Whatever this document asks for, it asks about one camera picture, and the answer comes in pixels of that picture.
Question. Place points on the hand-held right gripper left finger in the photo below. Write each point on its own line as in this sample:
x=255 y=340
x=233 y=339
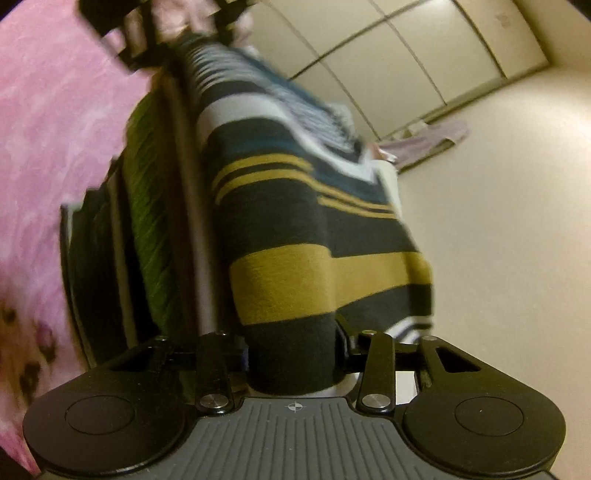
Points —
x=213 y=369

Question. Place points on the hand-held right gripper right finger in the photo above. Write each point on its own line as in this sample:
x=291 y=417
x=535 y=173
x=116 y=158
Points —
x=378 y=369

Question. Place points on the striped dark knit garment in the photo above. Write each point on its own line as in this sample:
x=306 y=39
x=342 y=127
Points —
x=300 y=240

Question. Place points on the folded dark green cloth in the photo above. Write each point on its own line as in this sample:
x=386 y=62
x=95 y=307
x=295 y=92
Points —
x=134 y=230

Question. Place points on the pink floral blanket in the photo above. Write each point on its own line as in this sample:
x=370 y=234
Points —
x=51 y=184

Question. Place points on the pale pink crumpled quilt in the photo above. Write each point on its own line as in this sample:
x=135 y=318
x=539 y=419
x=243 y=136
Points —
x=427 y=138

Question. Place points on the white wardrobe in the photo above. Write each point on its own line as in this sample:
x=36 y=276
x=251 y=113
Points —
x=415 y=60

